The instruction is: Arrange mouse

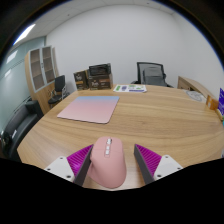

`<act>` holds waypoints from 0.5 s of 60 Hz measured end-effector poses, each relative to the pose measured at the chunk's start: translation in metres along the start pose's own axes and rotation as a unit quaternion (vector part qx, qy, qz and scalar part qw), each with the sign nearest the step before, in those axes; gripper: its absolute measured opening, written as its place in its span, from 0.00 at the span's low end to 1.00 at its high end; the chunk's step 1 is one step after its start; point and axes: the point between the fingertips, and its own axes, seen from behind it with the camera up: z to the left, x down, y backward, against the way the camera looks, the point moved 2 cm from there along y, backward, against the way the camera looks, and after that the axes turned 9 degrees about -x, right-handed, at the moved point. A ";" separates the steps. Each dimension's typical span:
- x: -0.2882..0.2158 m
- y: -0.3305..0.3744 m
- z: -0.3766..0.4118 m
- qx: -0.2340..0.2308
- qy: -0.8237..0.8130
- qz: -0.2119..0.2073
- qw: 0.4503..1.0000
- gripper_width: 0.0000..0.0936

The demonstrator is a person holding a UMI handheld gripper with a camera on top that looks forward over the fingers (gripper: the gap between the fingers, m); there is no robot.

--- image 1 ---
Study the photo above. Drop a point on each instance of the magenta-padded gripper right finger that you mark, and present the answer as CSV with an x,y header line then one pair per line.
x,y
150,160

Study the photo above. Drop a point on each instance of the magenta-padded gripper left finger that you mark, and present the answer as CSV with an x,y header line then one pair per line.
x,y
76,161

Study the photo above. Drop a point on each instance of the pink computer mouse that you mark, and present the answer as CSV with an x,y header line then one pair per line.
x,y
108,165

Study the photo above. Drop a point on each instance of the pink and blue mouse pad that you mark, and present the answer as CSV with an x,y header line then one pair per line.
x,y
90,108

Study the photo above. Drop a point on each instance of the black leather armchair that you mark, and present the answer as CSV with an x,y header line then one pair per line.
x,y
20,128

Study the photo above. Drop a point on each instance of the white printed paper sheet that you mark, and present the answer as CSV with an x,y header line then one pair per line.
x,y
130,88

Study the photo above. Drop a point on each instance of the round grey disc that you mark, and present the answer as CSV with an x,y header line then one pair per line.
x,y
196,96

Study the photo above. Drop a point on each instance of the small black chair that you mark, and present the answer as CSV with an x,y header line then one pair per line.
x,y
60,83

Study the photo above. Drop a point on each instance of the large brown cardboard box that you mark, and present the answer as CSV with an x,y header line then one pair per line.
x,y
100,82

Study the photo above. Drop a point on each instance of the small wooden holder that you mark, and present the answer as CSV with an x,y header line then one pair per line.
x,y
211,103

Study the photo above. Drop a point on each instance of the black mesh office chair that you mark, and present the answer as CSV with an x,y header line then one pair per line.
x,y
151,75

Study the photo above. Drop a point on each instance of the wooden side desk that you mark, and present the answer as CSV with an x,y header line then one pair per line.
x,y
191,85

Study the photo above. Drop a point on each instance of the purple card sign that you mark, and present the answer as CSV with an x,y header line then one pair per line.
x,y
221,100

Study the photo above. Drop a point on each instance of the black appliance box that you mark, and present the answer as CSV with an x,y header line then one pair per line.
x,y
99,70

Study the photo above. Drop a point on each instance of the wooden shelf cabinet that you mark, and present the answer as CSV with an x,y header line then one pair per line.
x,y
38,71

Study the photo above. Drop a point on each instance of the long ceiling light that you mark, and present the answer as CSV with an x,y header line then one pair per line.
x,y
24,34

